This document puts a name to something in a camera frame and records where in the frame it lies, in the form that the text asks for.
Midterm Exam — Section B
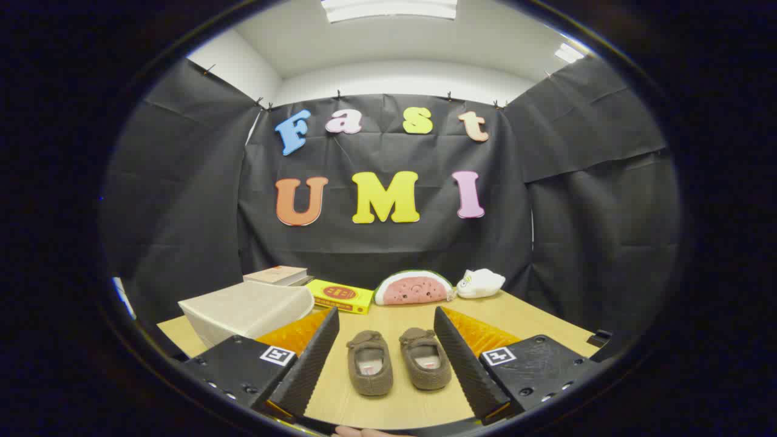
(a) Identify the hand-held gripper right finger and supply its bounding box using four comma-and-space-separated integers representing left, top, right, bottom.
433, 307, 602, 424

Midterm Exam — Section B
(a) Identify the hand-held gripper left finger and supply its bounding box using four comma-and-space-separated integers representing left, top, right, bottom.
181, 307, 341, 425

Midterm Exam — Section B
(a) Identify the brown fuzzy slipper shoe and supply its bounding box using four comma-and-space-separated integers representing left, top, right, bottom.
346, 330, 394, 397
399, 328, 453, 391

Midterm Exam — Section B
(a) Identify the cream fabric storage box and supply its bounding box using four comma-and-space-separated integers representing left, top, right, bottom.
178, 280, 315, 350

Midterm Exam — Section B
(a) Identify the yellow book with red circle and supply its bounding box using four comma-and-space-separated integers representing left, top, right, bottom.
305, 279, 375, 315

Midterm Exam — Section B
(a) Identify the white plush toy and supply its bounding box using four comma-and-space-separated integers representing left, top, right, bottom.
455, 268, 506, 299

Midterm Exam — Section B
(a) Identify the watermelon slice plush toy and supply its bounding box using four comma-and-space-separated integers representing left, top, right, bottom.
373, 270, 456, 306

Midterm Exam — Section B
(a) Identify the beige paperback book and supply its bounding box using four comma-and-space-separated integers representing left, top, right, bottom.
243, 266, 309, 286

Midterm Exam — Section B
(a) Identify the black backdrop cloth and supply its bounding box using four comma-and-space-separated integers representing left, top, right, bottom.
100, 55, 680, 334

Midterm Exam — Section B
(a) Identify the small ceiling light panel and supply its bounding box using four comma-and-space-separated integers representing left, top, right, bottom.
554, 42, 585, 64

